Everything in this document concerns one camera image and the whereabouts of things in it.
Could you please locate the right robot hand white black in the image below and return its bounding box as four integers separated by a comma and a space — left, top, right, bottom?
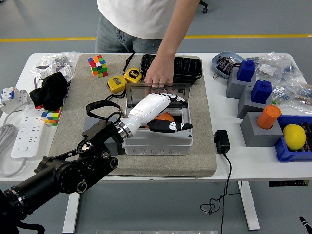
299, 216, 312, 234

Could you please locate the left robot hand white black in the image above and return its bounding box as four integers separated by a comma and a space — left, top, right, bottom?
121, 92, 193, 137

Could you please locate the person's left hand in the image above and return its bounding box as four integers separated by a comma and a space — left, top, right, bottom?
144, 55, 175, 91

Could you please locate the smoky transparent box lid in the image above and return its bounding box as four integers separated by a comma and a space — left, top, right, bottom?
124, 82, 191, 115

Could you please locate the orange cylinder battery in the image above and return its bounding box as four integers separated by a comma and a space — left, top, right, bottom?
256, 105, 282, 130
145, 111, 175, 129

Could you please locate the grey electrical junction box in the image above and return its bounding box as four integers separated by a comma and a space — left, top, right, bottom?
121, 108, 193, 156

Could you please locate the blue block battery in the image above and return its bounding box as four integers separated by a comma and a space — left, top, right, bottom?
250, 80, 273, 103
237, 59, 256, 82

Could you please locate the white labelled small box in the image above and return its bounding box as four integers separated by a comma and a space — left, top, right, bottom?
58, 64, 74, 83

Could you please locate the yellow tape measure 5m print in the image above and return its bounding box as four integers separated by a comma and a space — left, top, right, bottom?
122, 52, 143, 86

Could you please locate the black plastic tray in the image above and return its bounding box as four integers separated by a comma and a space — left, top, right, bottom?
140, 54, 203, 86

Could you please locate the yellow tape measure label window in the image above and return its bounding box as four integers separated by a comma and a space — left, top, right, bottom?
104, 76, 129, 101

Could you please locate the black table control panel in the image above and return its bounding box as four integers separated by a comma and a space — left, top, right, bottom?
268, 180, 310, 187

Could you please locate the grey block with round hole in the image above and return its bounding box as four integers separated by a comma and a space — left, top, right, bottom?
83, 117, 125, 156

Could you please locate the person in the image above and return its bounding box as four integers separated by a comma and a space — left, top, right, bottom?
94, 0, 202, 91

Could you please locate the white table leg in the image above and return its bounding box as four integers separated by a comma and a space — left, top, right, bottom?
237, 181, 261, 231
62, 192, 82, 234

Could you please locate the grey-brown mat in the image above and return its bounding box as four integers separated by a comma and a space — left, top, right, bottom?
46, 53, 218, 178

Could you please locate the colourful puzzle cube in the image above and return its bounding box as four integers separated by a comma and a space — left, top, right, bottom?
87, 54, 109, 79
41, 106, 63, 127

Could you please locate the blue plastic bin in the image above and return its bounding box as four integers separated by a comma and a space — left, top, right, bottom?
273, 115, 312, 163

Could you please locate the blue-grey bowl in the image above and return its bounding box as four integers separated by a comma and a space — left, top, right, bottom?
211, 50, 247, 79

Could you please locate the grey block holder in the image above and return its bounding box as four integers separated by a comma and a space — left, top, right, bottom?
237, 85, 273, 119
240, 111, 284, 148
225, 67, 257, 99

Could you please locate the black power adapter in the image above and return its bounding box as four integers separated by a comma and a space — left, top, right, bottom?
214, 130, 231, 155

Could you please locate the yellow lemon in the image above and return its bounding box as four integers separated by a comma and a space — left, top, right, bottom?
282, 123, 307, 151

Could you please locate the dark packets stack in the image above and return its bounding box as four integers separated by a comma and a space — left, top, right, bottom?
298, 121, 312, 153

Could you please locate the black cloth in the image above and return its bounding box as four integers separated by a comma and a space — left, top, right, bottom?
29, 71, 69, 111

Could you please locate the clear bag of screws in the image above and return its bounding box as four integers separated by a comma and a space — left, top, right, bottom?
29, 51, 81, 83

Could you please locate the white purple packet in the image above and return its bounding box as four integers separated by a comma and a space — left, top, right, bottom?
34, 66, 54, 89

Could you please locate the clear bag of small parts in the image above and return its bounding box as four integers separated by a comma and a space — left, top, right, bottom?
271, 79, 312, 103
246, 51, 299, 82
280, 92, 312, 114

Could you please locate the white power strip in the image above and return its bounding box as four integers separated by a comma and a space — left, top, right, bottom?
11, 104, 47, 159

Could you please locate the white circuit breaker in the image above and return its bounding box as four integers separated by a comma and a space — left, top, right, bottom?
0, 86, 31, 114

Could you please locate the black adapter cord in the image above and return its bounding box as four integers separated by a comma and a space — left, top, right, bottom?
200, 152, 243, 234

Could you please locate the white power strip cable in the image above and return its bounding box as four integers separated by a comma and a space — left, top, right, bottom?
0, 104, 34, 177

